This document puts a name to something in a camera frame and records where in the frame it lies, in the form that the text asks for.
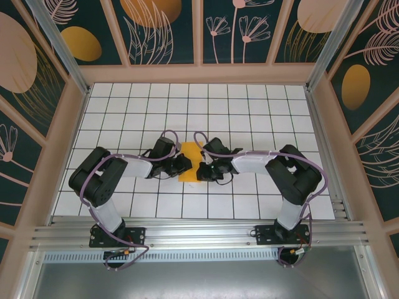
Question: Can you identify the orange square paper sheet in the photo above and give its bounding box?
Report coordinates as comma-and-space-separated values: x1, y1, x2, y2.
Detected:
178, 141, 206, 183

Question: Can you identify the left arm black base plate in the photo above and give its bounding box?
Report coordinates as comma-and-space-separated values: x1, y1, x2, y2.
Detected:
89, 226, 147, 249

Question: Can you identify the aluminium frame bar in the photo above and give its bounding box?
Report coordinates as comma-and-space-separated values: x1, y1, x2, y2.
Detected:
355, 245, 387, 299
14, 250, 44, 299

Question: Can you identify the small board with orange connector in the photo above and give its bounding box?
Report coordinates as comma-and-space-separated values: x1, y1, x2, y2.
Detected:
288, 246, 312, 257
103, 247, 135, 259

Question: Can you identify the grey metal sheet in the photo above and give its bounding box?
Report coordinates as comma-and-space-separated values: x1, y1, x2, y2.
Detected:
29, 260, 375, 299

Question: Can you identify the long aluminium mounting rail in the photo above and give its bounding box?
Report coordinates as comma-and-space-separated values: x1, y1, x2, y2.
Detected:
29, 217, 372, 250

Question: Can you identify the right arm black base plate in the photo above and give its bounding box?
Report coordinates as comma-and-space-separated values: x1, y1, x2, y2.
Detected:
254, 224, 312, 247

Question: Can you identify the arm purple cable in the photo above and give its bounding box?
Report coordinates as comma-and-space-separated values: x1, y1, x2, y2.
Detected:
79, 129, 183, 272
193, 131, 331, 269

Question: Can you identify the slotted white cable duct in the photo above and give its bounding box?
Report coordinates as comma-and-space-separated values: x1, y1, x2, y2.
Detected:
43, 251, 281, 263

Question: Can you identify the aluminium corner post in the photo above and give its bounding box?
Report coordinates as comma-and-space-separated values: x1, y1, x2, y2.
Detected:
24, 0, 92, 96
305, 0, 375, 93

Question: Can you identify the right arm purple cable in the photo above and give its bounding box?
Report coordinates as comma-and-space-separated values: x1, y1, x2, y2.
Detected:
193, 131, 331, 269

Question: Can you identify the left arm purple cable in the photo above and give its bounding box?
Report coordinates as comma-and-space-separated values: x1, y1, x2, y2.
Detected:
79, 129, 183, 272

